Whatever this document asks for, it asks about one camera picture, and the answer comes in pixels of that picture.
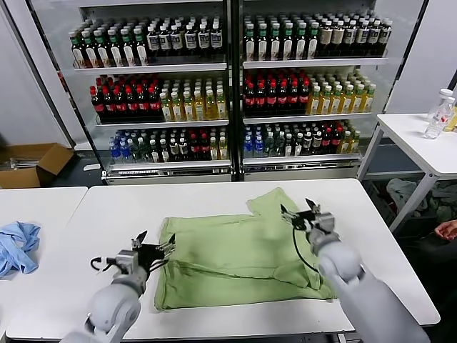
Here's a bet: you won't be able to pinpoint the grey-white crumpled garment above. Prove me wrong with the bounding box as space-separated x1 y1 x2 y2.
386 177 428 214

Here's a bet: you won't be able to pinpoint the large red-cap cola bottle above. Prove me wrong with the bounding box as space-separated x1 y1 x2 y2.
148 84 161 121
243 81 256 116
276 80 289 115
89 86 104 122
101 86 116 122
287 79 300 115
254 81 267 116
298 79 311 114
136 84 150 121
125 85 139 122
265 81 278 116
114 85 128 122

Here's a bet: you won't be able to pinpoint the person's dark trousers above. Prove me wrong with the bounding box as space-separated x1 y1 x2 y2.
396 235 457 322

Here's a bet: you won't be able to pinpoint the white side table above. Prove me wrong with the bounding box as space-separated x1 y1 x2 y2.
356 112 457 236

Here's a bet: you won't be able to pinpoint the light blue crumpled shirt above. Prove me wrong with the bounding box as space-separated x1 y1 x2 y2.
0 220 43 280

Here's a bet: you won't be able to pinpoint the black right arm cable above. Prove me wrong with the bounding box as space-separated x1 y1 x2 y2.
291 225 322 275

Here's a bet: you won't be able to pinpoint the grey-green crumpled garment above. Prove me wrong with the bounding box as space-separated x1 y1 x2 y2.
427 182 457 219

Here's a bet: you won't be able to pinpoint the person's bare hand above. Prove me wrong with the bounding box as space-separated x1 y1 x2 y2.
435 220 457 239

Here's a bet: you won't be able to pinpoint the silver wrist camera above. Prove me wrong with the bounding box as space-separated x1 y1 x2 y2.
114 249 139 275
313 212 337 239

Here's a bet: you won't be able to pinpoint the glass cooler door black frame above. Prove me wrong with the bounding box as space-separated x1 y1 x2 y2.
0 0 105 179
356 0 430 179

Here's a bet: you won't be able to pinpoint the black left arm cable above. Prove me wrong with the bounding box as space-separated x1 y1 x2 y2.
89 256 119 275

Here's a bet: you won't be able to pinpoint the white cooler shelf board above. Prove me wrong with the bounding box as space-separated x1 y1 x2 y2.
241 56 389 69
242 111 373 124
94 118 229 128
241 153 361 166
72 62 227 72
106 159 231 172

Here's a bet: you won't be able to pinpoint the large yellow tea bottle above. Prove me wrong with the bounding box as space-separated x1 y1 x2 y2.
351 84 365 114
341 84 354 114
329 84 343 115
362 83 376 113
170 90 184 121
215 88 228 120
181 90 195 121
159 91 172 122
193 89 206 121
318 85 332 115
204 89 217 120
306 85 321 116

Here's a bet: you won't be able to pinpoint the clear plastic water bottle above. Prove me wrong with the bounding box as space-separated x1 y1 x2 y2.
423 89 454 140

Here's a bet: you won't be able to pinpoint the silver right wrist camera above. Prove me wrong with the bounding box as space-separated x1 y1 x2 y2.
313 212 337 239

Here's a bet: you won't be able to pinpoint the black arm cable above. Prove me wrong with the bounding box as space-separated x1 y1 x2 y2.
291 225 322 275
89 256 119 275

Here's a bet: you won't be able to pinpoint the yellow drink bottle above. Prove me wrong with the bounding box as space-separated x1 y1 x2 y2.
443 104 457 133

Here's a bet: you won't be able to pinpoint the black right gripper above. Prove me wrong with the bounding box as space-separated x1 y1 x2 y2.
280 198 321 232

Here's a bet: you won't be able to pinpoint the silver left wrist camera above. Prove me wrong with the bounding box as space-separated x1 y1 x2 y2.
114 249 139 275

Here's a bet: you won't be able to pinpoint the drinks display cooler cabinet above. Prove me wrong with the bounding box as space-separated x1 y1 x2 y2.
78 0 378 184

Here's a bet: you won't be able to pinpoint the green-cap tea bottle white label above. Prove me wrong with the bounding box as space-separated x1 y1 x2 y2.
69 31 86 69
134 28 149 66
306 21 319 60
281 22 295 61
121 29 136 67
294 21 308 61
268 22 282 61
108 29 124 67
256 22 269 61
243 23 256 61
95 30 111 68
82 31 99 68

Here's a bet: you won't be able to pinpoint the dark drink bottle blue label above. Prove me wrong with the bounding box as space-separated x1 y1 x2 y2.
184 23 197 56
209 21 223 56
378 20 393 56
170 24 184 57
367 20 381 57
196 22 211 56
343 21 356 57
355 20 368 57
159 24 172 57
146 26 160 58

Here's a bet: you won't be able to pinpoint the light green t-shirt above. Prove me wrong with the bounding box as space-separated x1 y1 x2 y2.
153 187 340 311

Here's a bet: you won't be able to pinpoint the dark drink bottle beige label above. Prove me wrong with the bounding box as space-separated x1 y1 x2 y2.
318 21 332 58
331 21 344 58

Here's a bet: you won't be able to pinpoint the open brown cardboard box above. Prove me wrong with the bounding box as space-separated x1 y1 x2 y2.
0 141 76 189

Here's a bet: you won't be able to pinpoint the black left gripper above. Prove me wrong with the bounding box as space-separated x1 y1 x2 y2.
130 230 176 271

